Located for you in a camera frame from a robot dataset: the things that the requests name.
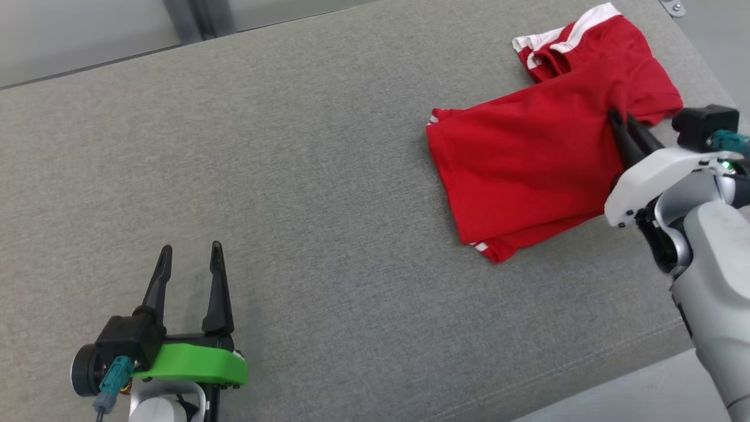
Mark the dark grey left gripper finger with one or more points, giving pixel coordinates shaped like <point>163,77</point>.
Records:
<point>218,299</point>
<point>157,290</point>

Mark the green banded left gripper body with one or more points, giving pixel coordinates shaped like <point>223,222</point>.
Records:
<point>193,363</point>

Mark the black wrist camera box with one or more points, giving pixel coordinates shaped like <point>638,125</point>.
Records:
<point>126,340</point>
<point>700,126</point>

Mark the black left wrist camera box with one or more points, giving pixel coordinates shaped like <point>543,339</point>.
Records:
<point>126,340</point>

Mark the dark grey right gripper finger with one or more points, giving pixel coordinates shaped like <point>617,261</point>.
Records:
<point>644,140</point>
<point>626,146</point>

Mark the red shorts with white band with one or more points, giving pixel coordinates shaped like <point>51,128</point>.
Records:
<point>621,53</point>

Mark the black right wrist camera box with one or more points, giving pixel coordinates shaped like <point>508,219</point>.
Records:
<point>700,126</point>

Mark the red basketball jersey white sleeve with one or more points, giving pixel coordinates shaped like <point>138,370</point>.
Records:
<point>515,164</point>

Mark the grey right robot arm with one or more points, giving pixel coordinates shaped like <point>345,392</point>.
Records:
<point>715,281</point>

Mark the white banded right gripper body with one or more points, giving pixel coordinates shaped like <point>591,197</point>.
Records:
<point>650,176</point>

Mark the grey metal post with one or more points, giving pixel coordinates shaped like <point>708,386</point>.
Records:
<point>199,20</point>

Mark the grey metal bracket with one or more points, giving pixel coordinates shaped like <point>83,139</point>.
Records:
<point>675,7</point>

